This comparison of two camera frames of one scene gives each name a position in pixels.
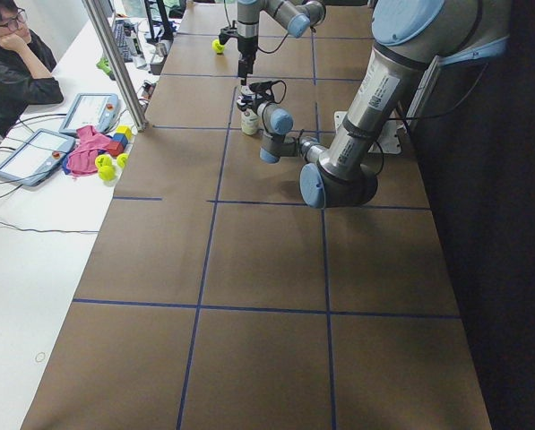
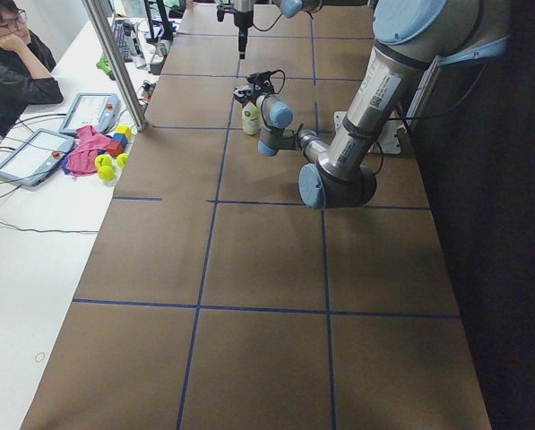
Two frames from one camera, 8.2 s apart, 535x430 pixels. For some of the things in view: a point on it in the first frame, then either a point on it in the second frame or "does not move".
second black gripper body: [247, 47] -> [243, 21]
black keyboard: [123, 40] does not move
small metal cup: [160, 47] does not move
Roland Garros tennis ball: [218, 47] -> [251, 116]
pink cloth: [83, 159] does not move
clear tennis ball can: [249, 122] does not move
